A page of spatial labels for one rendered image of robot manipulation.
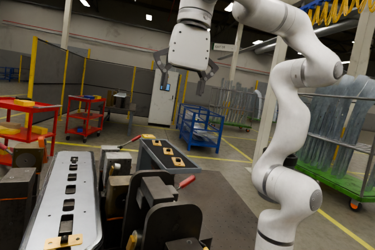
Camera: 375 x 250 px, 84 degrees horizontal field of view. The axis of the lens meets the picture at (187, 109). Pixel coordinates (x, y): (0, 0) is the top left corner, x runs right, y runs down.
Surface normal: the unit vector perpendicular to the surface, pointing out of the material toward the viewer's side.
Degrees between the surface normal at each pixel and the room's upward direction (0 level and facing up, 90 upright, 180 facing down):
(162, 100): 90
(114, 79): 90
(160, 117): 90
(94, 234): 0
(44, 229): 0
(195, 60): 95
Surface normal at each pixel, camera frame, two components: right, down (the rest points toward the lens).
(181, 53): 0.18, 0.15
